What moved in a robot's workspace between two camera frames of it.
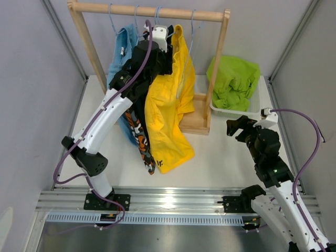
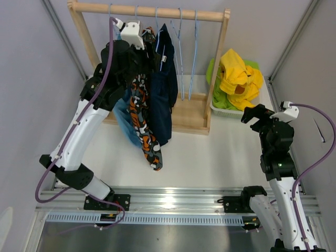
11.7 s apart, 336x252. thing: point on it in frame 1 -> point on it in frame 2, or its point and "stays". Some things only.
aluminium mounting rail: [64, 205] stays
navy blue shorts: [166, 66] -> [164, 88]
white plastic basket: [254, 108] stays
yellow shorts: [168, 96] -> [241, 83]
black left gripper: [167, 58] -> [154, 57]
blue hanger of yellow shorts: [171, 34] -> [176, 37]
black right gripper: [233, 125] -> [259, 112]
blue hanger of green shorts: [187, 61] -> [193, 58]
